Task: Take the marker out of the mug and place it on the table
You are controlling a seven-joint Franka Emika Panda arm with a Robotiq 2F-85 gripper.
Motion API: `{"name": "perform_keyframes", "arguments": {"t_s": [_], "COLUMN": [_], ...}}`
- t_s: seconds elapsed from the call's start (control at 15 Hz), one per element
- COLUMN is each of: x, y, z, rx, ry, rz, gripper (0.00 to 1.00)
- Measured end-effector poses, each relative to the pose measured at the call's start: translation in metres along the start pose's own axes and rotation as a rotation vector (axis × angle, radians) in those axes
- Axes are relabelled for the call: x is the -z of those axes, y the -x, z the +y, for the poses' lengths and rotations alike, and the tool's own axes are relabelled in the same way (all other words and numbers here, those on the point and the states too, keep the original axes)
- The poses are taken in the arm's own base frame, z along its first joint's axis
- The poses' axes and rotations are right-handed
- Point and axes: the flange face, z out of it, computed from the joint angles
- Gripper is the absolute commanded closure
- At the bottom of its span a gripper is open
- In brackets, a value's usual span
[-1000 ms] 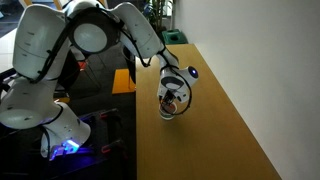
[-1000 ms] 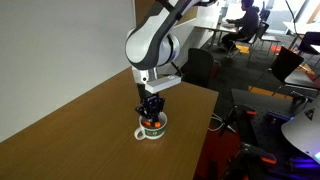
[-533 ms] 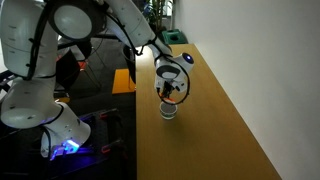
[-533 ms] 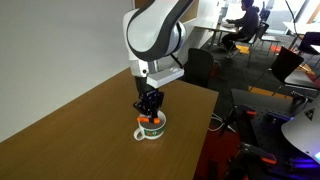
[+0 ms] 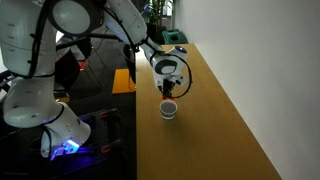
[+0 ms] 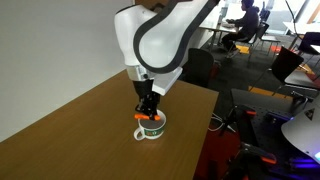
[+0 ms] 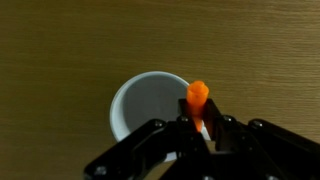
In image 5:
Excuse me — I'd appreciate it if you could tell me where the green bin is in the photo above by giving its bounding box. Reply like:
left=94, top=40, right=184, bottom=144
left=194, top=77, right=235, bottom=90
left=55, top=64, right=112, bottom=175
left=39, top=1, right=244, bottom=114
left=161, top=28, right=184, bottom=46

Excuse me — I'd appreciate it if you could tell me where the black clamp with orange handle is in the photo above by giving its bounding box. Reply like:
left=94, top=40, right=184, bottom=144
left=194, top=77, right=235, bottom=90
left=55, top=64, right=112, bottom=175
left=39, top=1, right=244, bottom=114
left=99, top=111, right=121, bottom=123
left=99, top=139, right=123, bottom=156

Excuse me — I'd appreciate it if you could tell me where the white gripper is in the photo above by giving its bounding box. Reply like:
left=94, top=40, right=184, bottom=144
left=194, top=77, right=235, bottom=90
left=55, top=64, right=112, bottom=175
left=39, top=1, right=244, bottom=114
left=152, top=69, right=187, bottom=98

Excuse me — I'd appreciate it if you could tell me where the green potted plant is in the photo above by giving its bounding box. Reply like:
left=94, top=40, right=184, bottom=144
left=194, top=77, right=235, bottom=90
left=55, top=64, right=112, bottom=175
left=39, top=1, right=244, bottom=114
left=141, top=0, right=174, bottom=34

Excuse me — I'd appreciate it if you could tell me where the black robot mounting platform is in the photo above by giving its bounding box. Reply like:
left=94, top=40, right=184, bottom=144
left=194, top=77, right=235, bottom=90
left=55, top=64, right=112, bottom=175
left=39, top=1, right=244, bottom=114
left=0, top=108, right=129, bottom=180

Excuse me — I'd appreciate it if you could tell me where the white mug with green band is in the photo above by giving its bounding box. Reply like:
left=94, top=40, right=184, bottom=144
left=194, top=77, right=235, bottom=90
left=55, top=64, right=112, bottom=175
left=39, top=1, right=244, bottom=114
left=159, top=100, right=179, bottom=120

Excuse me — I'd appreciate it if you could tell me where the black chair with orange seat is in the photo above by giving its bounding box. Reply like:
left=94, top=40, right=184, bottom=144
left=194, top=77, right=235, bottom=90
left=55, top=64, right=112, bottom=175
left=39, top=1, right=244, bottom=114
left=54, top=46, right=83, bottom=94

